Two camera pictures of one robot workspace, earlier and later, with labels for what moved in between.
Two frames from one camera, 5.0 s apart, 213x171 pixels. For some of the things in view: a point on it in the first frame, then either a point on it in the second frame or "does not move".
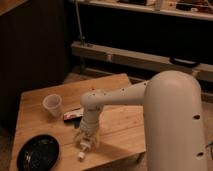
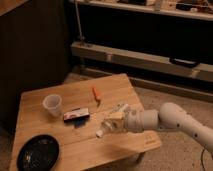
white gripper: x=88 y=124 to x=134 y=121
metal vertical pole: x=80 y=28 does not move
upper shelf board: x=199 y=9 does not move
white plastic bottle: x=84 y=147 to x=118 y=108
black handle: x=184 y=62 does not move
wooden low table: x=54 y=109 does not move
